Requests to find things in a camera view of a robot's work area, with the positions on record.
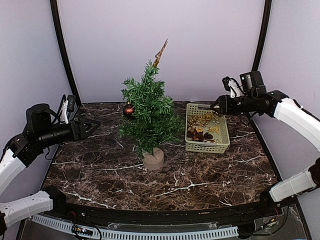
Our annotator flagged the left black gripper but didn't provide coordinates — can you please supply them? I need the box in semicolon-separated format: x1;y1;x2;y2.
37;116;101;148

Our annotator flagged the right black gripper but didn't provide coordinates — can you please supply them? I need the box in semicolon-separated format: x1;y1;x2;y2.
211;94;256;116

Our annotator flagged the green plastic basket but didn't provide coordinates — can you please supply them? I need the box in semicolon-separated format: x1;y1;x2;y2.
184;103;230;154

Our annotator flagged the red bauble ornament back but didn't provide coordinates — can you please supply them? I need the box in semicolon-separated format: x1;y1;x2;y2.
122;103;135;119

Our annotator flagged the small green christmas tree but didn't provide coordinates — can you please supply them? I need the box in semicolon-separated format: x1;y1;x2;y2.
118;60;185;159

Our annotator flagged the gold star tree topper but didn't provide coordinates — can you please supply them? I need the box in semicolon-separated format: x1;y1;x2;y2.
152;38;168;68

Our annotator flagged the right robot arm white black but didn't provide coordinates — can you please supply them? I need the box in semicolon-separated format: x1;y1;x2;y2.
210;71;320;217

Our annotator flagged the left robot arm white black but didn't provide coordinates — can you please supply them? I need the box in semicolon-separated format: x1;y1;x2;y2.
0;103;101;235

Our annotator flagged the round wooden tree base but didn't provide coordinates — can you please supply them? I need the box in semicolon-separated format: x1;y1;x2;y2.
142;147;164;171

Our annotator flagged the gold gift box ornament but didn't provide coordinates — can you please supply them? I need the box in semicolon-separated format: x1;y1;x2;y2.
203;113;213;121

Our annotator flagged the brown pinecone ornament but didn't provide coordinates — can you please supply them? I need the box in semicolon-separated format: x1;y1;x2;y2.
203;132;213;140

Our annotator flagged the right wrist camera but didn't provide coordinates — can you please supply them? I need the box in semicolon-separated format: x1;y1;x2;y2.
222;76;245;98

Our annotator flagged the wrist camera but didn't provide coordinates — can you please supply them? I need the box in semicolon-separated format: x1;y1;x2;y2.
222;76;245;98
57;94;76;124

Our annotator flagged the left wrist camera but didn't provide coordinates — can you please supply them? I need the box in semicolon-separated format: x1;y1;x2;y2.
57;94;76;124

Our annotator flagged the left black frame post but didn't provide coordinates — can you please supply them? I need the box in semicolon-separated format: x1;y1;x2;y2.
49;0;82;107

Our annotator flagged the black frame post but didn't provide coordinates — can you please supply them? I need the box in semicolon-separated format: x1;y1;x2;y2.
251;0;272;71
49;0;82;107

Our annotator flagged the right black frame post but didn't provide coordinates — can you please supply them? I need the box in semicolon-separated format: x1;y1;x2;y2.
251;0;272;71

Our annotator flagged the black front rail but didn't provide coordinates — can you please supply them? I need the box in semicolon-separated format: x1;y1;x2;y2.
45;202;284;227

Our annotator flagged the white slotted cable duct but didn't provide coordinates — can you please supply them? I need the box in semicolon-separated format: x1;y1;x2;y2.
31;214;239;240

